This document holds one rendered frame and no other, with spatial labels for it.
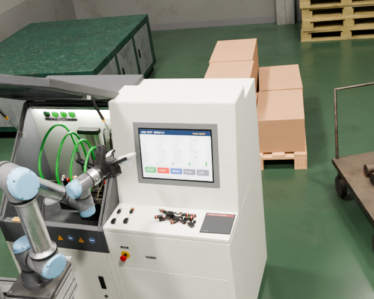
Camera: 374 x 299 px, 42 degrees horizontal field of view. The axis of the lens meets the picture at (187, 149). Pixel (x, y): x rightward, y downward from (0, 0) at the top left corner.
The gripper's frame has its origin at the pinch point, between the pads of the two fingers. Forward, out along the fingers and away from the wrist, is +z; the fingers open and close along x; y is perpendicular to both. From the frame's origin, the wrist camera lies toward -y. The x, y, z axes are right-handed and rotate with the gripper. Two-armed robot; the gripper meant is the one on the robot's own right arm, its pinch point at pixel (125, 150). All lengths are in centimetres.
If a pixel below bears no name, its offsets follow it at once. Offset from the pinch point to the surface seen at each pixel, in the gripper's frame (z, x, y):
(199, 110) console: 40.1, 16.3, -3.4
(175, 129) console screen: 32.5, 3.2, 4.8
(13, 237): -33, -87, 52
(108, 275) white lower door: -13, -36, 80
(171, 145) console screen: 29.6, 0.4, 13.0
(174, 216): 12.6, 6.0, 45.6
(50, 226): -23, -58, 44
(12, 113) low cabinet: 130, -357, 62
